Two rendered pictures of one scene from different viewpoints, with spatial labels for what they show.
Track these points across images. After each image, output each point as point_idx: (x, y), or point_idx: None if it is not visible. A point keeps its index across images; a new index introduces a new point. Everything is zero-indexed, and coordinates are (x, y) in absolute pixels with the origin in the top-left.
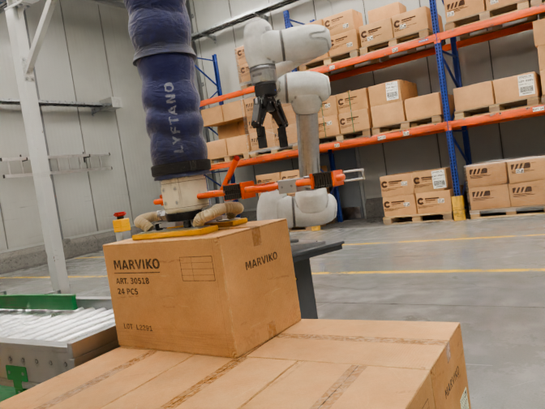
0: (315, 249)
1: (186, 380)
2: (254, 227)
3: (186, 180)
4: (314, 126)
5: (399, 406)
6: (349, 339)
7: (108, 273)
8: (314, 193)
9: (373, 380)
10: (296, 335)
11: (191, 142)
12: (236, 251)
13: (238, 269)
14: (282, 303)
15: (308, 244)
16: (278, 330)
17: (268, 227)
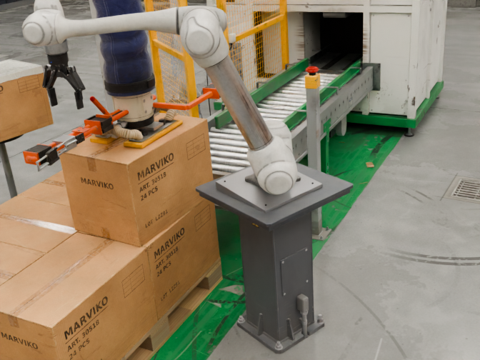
0: (236, 211)
1: (55, 218)
2: (89, 157)
3: (113, 96)
4: (213, 81)
5: None
6: (66, 272)
7: None
8: (248, 153)
9: None
10: (101, 248)
11: (107, 68)
12: (72, 166)
13: (74, 178)
14: (118, 223)
15: (248, 201)
16: (112, 238)
17: (103, 163)
